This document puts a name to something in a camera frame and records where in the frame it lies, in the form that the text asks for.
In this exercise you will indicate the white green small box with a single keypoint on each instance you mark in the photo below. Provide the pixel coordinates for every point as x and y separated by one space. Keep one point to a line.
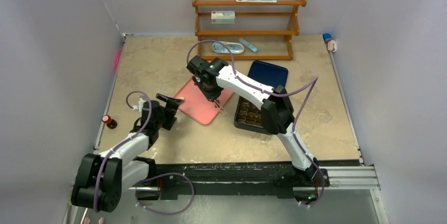
222 17

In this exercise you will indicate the blue chocolate tin box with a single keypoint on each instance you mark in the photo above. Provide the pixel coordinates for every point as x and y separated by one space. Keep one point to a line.
248 117

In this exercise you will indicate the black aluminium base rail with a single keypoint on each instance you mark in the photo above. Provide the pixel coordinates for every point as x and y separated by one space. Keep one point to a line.
277 179

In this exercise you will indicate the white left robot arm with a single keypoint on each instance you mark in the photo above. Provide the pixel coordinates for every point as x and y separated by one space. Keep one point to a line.
118 156

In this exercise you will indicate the light blue oval package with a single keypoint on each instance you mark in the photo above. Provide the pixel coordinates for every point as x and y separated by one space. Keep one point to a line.
227 47

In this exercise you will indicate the light blue small tube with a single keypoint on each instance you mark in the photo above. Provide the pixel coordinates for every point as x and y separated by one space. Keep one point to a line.
248 45

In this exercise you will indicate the blue white corner device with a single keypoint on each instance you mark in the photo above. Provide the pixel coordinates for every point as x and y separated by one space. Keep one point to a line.
330 42

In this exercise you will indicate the dark blue tin lid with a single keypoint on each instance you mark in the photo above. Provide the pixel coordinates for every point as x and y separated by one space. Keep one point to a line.
268 73

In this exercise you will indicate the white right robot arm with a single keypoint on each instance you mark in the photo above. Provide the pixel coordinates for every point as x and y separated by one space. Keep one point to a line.
277 116

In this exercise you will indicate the wooden shelf rack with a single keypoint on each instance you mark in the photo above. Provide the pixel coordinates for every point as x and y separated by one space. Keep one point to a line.
269 26

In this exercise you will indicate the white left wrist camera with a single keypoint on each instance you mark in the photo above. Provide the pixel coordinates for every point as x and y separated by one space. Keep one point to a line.
140 104

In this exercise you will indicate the pink plastic tray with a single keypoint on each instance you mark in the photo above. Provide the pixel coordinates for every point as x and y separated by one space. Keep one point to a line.
197 106

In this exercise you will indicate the red black button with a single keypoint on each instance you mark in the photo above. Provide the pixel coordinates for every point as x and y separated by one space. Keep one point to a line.
109 122

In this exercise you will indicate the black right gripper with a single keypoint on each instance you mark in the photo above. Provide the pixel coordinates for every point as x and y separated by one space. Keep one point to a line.
211 93

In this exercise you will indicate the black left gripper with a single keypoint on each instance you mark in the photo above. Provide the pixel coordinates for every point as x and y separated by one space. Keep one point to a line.
168 109

